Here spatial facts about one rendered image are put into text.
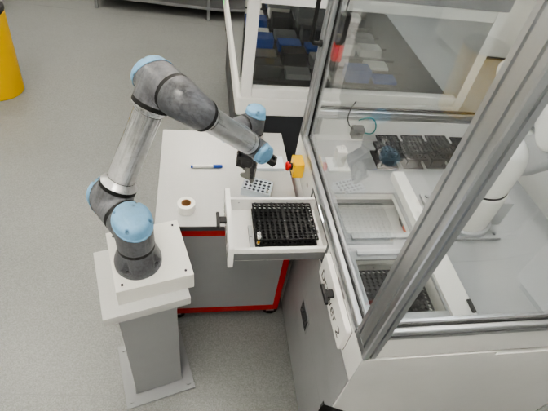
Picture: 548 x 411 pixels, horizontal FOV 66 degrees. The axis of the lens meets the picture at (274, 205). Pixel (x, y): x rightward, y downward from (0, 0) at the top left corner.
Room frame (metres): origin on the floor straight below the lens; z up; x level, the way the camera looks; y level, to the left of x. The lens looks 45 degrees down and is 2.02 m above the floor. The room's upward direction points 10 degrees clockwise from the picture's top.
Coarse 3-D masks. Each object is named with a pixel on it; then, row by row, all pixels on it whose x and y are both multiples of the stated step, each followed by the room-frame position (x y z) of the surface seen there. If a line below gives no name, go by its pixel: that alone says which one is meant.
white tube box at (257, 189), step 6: (246, 180) 1.34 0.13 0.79; (258, 180) 1.35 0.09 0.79; (264, 180) 1.36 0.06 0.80; (246, 186) 1.31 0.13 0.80; (252, 186) 1.31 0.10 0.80; (258, 186) 1.32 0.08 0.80; (264, 186) 1.34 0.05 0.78; (270, 186) 1.33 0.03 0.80; (246, 192) 1.28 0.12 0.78; (252, 192) 1.28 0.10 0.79; (258, 192) 1.28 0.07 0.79; (264, 192) 1.29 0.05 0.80; (270, 192) 1.29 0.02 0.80
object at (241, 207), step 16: (240, 208) 1.12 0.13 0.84; (240, 224) 1.05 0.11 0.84; (320, 224) 1.09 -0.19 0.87; (240, 240) 0.98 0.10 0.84; (320, 240) 1.05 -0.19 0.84; (240, 256) 0.89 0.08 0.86; (256, 256) 0.90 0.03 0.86; (272, 256) 0.91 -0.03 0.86; (288, 256) 0.93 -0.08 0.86; (304, 256) 0.94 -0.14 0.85; (320, 256) 0.96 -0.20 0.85
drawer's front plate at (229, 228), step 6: (228, 192) 1.11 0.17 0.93; (228, 198) 1.08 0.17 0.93; (228, 204) 1.05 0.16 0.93; (228, 210) 1.02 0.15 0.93; (228, 216) 1.00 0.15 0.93; (228, 222) 0.97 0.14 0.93; (228, 228) 0.94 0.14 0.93; (228, 234) 0.92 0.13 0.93; (228, 240) 0.89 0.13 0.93; (228, 246) 0.87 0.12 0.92; (228, 252) 0.86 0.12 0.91; (228, 258) 0.86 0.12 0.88; (228, 264) 0.86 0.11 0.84
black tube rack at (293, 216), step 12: (264, 204) 1.12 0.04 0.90; (276, 204) 1.13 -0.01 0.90; (288, 204) 1.14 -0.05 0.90; (300, 204) 1.15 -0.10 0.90; (252, 216) 1.07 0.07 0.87; (264, 216) 1.09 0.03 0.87; (276, 216) 1.09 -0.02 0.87; (288, 216) 1.08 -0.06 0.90; (300, 216) 1.12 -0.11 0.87; (312, 216) 1.10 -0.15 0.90; (264, 228) 1.00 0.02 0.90; (276, 228) 1.04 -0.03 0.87; (288, 228) 1.04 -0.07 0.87; (300, 228) 1.03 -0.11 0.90; (312, 228) 1.06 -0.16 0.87; (264, 240) 0.95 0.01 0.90; (276, 240) 0.96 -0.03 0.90; (288, 240) 0.97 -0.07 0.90; (300, 240) 0.98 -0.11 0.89; (312, 240) 1.00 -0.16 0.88
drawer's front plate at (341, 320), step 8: (328, 256) 0.90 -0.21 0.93; (328, 264) 0.87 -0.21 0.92; (320, 272) 0.90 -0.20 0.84; (328, 272) 0.85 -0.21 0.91; (328, 280) 0.84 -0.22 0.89; (336, 280) 0.81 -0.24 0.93; (328, 288) 0.82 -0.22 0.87; (336, 288) 0.78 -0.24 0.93; (336, 296) 0.76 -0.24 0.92; (328, 304) 0.78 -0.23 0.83; (336, 304) 0.74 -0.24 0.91; (344, 304) 0.73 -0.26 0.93; (336, 312) 0.72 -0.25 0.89; (344, 312) 0.70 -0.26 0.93; (336, 320) 0.70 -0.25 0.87; (344, 320) 0.67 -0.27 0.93; (336, 328) 0.69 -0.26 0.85; (344, 328) 0.65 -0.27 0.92; (344, 336) 0.64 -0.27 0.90; (336, 344) 0.65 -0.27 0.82; (344, 344) 0.64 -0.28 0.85
